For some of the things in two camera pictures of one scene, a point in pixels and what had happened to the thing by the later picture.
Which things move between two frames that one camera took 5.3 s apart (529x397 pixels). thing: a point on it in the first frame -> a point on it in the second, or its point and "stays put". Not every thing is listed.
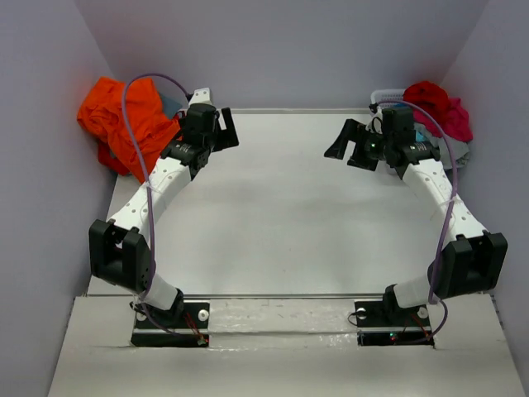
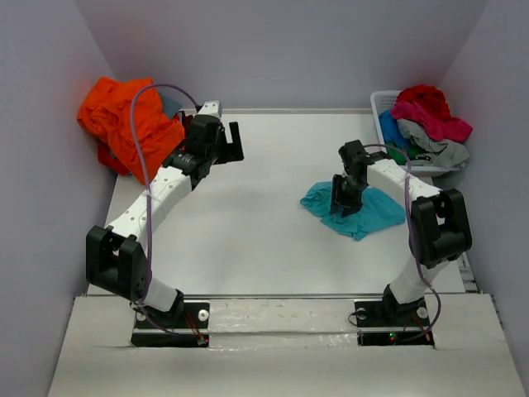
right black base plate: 383,323 stays put
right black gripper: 357,132 -> 350,205
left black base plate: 185,325 stays put
